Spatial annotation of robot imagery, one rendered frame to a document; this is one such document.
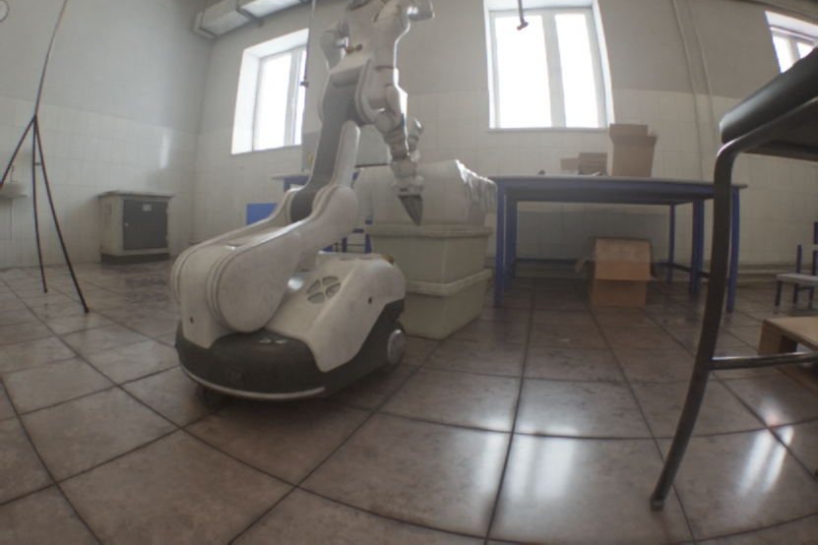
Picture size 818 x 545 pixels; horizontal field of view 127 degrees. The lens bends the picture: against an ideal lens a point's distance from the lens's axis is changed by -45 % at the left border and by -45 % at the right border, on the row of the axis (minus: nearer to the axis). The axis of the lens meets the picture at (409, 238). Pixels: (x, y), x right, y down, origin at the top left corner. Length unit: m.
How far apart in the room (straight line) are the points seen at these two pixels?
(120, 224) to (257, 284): 3.69
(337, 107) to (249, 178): 3.76
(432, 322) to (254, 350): 0.84
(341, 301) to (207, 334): 0.32
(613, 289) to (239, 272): 2.03
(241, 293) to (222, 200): 4.52
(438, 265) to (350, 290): 0.60
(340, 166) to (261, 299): 0.51
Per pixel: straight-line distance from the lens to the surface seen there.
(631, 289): 2.37
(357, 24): 1.50
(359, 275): 0.91
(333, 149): 1.20
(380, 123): 1.08
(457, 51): 4.00
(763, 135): 0.45
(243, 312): 0.84
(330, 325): 0.83
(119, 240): 4.46
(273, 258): 0.88
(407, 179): 1.14
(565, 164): 2.99
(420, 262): 1.45
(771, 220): 4.29
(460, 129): 3.68
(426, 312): 1.47
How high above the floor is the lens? 0.46
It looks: 2 degrees down
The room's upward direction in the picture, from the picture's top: 1 degrees clockwise
